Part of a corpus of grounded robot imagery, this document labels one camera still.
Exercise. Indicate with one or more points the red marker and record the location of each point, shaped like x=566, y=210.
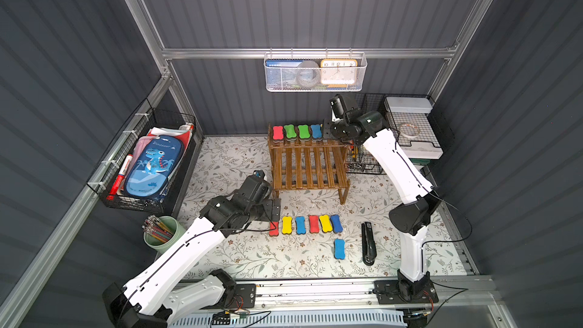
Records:
x=120, y=177

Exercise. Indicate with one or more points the green pencil cup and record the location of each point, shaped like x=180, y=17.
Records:
x=161, y=233

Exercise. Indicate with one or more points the black wire desk organizer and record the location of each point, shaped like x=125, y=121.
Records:
x=445, y=135

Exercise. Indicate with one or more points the yellow eraser bottom row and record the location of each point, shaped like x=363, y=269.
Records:
x=326, y=224
x=287, y=225

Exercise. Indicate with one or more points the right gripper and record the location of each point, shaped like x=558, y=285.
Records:
x=329, y=129

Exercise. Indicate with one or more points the light blue eraser top row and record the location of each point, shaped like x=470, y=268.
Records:
x=316, y=132

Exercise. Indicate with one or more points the red eraser top row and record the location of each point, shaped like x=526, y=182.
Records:
x=278, y=134

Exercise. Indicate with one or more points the black stapler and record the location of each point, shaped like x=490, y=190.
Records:
x=369, y=250

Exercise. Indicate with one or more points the red eraser bottom row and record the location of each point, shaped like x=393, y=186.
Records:
x=314, y=224
x=274, y=229

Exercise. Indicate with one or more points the black wire wall basket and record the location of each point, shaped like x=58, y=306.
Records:
x=143, y=127

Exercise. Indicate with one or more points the light blue eraser bottom row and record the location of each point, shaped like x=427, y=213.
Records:
x=300, y=225

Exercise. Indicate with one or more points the blue box in basket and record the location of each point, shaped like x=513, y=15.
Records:
x=281, y=74

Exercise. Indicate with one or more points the wooden two-tier shelf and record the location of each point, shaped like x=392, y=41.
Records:
x=309, y=165

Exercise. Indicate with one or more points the grey tape roll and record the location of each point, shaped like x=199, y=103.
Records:
x=308, y=74

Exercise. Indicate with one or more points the blue dinosaur pencil case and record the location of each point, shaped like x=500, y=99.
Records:
x=155, y=164

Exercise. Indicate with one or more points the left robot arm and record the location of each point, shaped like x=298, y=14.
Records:
x=173, y=259

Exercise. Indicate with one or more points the light blue eraser row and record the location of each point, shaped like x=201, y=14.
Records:
x=300, y=225
x=316, y=132

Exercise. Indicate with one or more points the yellow alarm clock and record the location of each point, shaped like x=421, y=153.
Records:
x=338, y=72

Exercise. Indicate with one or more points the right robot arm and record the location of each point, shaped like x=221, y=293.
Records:
x=412, y=217

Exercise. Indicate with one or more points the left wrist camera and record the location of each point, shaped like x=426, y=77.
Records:
x=260, y=174

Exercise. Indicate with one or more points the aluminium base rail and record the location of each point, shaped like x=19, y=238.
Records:
x=281, y=302

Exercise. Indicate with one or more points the red eraser row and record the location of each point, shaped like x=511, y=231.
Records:
x=314, y=224
x=274, y=229
x=278, y=134

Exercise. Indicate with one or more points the green eraser top row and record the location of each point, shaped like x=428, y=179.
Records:
x=290, y=132
x=304, y=132

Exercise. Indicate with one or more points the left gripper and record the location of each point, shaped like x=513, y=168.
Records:
x=275, y=209

